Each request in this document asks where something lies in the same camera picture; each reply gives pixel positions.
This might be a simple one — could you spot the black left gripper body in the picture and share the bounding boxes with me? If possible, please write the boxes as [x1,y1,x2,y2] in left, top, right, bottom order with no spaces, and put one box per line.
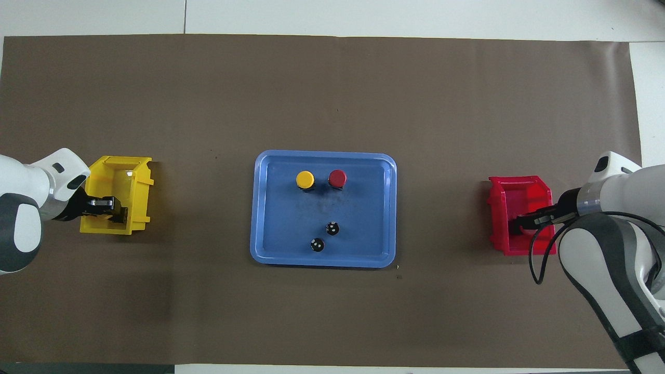
[52,186,91,223]

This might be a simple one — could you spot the brown paper table mat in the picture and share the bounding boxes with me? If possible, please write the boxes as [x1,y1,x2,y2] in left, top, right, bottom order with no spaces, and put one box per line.
[0,34,660,369]

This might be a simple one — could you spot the blue plastic tray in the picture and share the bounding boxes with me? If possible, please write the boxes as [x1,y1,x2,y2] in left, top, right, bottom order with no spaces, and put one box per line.
[250,150,397,269]

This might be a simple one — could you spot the yellow plastic storage bin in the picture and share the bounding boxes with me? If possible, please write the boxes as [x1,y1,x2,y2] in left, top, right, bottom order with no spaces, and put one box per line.
[79,156,155,236]

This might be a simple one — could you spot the red plastic storage bin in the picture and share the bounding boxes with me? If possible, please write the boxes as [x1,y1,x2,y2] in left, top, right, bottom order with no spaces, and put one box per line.
[488,176,557,257]

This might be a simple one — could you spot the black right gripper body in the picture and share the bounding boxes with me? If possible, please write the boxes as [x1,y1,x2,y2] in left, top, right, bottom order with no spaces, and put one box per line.
[557,188,580,221]

